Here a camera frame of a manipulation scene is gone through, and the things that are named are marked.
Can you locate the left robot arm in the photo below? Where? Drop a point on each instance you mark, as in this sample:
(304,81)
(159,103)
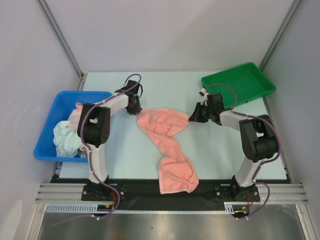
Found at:
(94,128)

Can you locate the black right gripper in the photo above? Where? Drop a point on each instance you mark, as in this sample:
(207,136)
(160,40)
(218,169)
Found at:
(201,113)

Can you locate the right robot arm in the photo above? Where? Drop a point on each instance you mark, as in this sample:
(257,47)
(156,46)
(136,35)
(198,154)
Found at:
(259,139)

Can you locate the green plastic tray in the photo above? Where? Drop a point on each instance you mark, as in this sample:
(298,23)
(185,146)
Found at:
(239,85)

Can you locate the pale pink towel in bin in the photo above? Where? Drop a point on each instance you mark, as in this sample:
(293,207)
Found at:
(75,116)

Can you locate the blue plastic bin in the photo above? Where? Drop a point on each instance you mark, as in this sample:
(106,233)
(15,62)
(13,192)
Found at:
(63,105)

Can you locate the aluminium frame rail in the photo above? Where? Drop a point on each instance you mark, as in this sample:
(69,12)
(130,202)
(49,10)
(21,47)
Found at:
(72,192)

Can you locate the white slotted cable duct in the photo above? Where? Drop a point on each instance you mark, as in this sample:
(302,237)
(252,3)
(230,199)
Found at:
(103,208)

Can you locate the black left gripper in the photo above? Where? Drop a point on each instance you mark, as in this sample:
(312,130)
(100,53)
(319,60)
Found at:
(136,110)

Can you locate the light blue towel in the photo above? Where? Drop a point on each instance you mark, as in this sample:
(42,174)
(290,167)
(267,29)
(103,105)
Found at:
(66,140)

